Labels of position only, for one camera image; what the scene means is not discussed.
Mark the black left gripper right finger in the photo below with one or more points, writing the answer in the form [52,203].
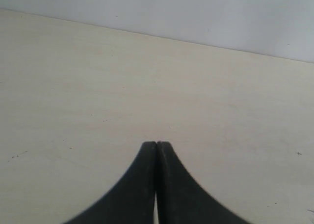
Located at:
[180,199]

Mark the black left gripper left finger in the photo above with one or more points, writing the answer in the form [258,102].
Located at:
[131,200]

